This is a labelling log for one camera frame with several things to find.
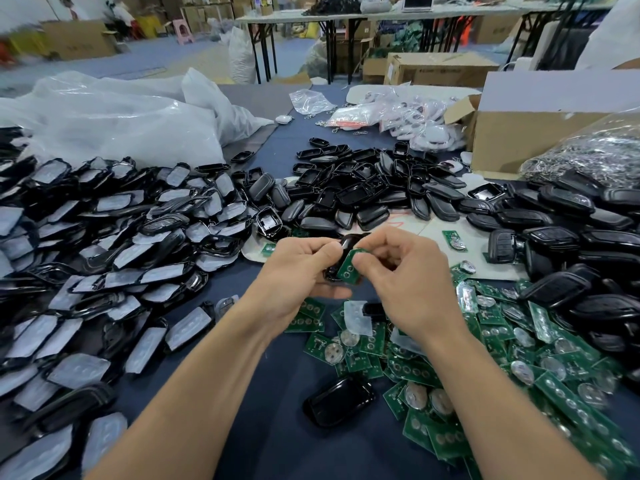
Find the clear bag with red label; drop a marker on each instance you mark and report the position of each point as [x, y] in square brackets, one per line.
[352, 116]

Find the tan cardboard box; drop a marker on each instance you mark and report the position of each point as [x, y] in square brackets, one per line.
[80, 40]

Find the white sack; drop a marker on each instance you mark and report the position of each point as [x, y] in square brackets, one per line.
[241, 55]

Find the large open cardboard box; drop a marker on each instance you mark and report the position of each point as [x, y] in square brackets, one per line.
[535, 140]

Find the open laptop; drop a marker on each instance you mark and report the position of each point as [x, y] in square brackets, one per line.
[418, 1]

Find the large white plastic bag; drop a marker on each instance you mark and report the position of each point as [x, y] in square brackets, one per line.
[110, 120]

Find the long white table top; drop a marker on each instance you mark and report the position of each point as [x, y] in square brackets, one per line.
[480, 13]

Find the small green circuit board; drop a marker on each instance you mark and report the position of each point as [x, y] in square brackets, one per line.
[348, 267]

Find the clear plastic film piece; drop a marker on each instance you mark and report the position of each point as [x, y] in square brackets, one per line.
[357, 317]

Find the person's right hand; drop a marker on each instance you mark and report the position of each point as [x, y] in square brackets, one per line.
[420, 285]

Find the pile of black shell halves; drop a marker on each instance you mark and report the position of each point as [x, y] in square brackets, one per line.
[375, 185]

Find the pile of assembled black fobs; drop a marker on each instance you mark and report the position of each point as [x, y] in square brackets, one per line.
[590, 250]

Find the brown cardboard box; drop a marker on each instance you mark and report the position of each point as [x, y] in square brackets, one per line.
[440, 70]

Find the person's left hand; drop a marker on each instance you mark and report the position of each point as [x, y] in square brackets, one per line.
[290, 280]

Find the heap of black parts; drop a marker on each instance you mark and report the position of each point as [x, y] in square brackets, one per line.
[333, 6]

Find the pile of green circuit boards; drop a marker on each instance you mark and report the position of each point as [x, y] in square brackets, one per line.
[540, 370]

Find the small white object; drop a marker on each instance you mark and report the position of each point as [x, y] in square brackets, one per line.
[284, 120]

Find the black metal table frame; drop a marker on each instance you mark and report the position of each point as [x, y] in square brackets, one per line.
[265, 45]

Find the pile of shells with pads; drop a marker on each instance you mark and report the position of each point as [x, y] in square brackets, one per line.
[100, 260]

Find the person's right forearm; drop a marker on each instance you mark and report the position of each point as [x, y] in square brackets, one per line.
[515, 415]

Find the heap of clear parts bags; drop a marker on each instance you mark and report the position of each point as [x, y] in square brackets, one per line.
[420, 123]

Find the person's left forearm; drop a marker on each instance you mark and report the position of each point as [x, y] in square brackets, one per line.
[180, 405]

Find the small crumpled clear plastic bag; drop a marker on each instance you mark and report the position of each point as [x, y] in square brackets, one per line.
[313, 103]

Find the lone glossy black shell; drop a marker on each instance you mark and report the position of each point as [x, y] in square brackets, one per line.
[340, 400]

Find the clear bag of metal parts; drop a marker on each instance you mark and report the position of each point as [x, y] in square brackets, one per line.
[600, 160]

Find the pink plastic stool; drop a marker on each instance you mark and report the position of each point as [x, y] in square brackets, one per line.
[183, 32]

